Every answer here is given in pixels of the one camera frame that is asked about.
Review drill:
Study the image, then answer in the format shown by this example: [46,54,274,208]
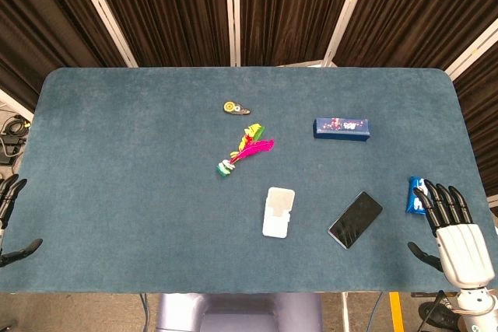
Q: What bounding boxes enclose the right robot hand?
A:
[407,179,496,290]

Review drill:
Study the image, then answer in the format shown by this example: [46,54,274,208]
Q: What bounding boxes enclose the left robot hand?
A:
[0,174,44,269]

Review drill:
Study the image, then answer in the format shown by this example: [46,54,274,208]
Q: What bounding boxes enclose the black smartphone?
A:
[328,190,384,250]

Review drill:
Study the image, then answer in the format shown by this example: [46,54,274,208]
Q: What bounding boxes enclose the white square object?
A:
[261,187,296,239]

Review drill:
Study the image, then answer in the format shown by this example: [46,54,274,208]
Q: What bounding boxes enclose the black power adapter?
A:
[0,135,26,166]

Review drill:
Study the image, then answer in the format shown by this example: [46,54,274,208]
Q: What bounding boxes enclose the blue snack packet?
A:
[405,176,429,215]

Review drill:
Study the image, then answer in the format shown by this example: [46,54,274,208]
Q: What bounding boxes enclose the teal table cloth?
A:
[0,66,498,295]

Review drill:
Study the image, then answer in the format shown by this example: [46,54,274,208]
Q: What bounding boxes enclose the white table leg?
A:
[341,292,350,332]

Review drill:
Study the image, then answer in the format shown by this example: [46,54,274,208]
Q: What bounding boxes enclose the blue rectangular box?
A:
[313,117,370,142]

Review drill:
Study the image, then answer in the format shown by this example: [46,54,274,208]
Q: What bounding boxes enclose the brown curtain partition panel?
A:
[324,0,498,76]
[232,0,374,68]
[0,0,138,112]
[69,0,237,68]

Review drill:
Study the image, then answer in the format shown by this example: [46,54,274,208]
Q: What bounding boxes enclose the purple robot torso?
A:
[155,292,324,332]

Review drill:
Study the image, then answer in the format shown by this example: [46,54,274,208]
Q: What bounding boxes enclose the colourful feather shuttlecock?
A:
[216,123,275,180]

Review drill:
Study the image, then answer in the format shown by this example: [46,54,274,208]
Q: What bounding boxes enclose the black yellow correction tape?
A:
[223,100,251,116]

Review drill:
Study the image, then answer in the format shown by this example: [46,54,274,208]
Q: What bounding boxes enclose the black coiled cable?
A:
[2,114,31,138]

